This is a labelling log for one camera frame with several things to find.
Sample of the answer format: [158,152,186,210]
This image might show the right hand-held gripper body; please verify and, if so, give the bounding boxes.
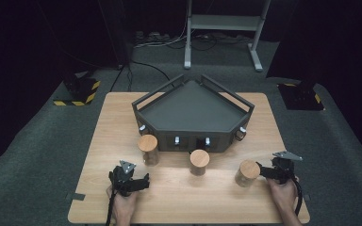
[271,151,304,185]

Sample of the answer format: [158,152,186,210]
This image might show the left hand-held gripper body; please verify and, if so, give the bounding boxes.
[107,159,140,198]

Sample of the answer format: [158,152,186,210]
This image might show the glass jar pale contents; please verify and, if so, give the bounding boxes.
[234,159,261,188]

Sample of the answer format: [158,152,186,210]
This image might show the tall glass jar brown balls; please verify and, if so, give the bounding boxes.
[137,134,160,168]

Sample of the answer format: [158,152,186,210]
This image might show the short glass jar red contents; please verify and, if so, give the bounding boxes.
[189,149,211,177]

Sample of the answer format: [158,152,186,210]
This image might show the dark grey corner rack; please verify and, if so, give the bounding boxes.
[131,73,255,153]

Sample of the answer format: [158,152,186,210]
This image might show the person's left hand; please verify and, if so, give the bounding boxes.
[106,185,139,224]

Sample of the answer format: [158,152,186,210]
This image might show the person's right hand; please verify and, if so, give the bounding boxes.
[266,177,300,215]

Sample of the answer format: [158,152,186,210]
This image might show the rack drawer silver knob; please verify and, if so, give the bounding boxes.
[166,135,189,151]
[234,123,249,142]
[196,135,220,151]
[137,121,154,139]

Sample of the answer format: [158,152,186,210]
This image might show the grey tape piece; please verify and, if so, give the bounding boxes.
[65,192,87,202]

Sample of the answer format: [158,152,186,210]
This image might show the black power strip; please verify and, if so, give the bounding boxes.
[134,30,171,43]

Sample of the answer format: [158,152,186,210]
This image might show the grey metal stand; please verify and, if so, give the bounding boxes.
[183,0,272,73]

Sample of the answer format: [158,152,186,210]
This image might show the left hand-held gripper black cable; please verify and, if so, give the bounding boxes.
[105,180,117,226]

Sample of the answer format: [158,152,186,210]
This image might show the hand-held gripper black cable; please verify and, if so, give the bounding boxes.
[290,175,304,218]
[105,180,117,226]

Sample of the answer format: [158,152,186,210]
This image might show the right hand-held gripper black cable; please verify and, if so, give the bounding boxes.
[290,175,304,218]

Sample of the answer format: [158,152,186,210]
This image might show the black base plate hazard tape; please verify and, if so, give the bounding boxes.
[276,79,325,111]
[53,73,102,107]

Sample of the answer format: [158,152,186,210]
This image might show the black floor cable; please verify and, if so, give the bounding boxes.
[131,59,175,89]

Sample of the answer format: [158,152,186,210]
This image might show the bundle of floor cables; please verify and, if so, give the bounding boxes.
[191,32,253,51]

